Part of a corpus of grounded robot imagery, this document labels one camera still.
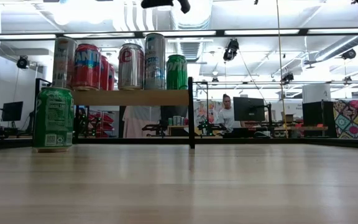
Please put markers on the red storage bin rack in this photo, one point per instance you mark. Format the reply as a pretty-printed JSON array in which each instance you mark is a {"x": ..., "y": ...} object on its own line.
[{"x": 104, "y": 123}]

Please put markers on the black equipment stand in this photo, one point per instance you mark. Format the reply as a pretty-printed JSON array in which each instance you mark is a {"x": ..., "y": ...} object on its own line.
[{"x": 155, "y": 127}]

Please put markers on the black ceiling fixture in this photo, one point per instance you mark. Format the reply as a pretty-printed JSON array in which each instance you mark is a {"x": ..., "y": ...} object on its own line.
[
  {"x": 287, "y": 77},
  {"x": 22, "y": 62},
  {"x": 349, "y": 54}
]

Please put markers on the wooden shelf with black frame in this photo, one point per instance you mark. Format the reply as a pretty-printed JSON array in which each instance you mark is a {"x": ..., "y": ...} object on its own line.
[{"x": 191, "y": 118}]

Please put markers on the silver white can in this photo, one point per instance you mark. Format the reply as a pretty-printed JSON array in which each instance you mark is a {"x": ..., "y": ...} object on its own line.
[{"x": 130, "y": 68}]

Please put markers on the white box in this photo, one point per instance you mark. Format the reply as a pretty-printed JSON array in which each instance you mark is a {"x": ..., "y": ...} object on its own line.
[{"x": 315, "y": 92}]

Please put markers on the wooden shelf board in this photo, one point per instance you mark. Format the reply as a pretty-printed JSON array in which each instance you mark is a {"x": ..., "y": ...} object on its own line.
[{"x": 129, "y": 97}]

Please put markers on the colourful patchwork quilt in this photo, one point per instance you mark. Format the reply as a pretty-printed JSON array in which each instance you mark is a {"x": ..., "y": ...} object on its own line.
[{"x": 356, "y": 119}]

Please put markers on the cardboard box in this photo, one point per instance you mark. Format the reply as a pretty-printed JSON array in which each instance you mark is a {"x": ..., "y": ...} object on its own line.
[{"x": 288, "y": 117}]

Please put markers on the wooden desk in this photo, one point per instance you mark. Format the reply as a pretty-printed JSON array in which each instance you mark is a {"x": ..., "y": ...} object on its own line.
[{"x": 300, "y": 128}]

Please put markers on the green Sprite can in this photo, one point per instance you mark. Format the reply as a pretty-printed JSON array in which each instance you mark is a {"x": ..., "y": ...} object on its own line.
[
  {"x": 177, "y": 73},
  {"x": 53, "y": 118}
]

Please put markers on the floral patterned cloth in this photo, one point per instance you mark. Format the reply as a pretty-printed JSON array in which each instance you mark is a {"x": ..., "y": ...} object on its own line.
[{"x": 204, "y": 112}]

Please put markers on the black aluminium table frame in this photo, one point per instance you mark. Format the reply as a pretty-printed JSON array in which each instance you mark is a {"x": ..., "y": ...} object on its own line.
[{"x": 259, "y": 141}]

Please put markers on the black hanging camera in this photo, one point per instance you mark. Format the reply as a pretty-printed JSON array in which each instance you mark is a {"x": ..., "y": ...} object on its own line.
[{"x": 231, "y": 49}]

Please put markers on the white Celsius Arctic Vibe can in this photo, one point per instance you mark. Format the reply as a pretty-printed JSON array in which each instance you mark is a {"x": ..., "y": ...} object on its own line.
[{"x": 154, "y": 62}]

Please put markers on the small bottle shelf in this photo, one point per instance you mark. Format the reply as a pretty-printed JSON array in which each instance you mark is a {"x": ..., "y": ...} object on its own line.
[{"x": 176, "y": 121}]

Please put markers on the black cabinet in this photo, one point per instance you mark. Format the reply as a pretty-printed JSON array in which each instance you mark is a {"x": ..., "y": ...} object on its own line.
[{"x": 319, "y": 119}]

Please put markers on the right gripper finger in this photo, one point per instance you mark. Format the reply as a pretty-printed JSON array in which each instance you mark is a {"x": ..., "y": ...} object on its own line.
[{"x": 166, "y": 2}]

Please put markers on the black computer monitor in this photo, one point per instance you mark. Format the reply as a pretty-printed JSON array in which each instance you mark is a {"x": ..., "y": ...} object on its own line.
[
  {"x": 12, "y": 111},
  {"x": 249, "y": 109}
]

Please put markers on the red Fanta can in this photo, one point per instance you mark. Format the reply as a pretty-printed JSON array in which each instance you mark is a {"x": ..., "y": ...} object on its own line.
[
  {"x": 112, "y": 77},
  {"x": 104, "y": 73},
  {"x": 87, "y": 68}
]

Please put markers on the white Celsius can black lid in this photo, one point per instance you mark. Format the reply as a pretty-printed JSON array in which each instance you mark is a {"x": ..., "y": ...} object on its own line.
[{"x": 62, "y": 62}]

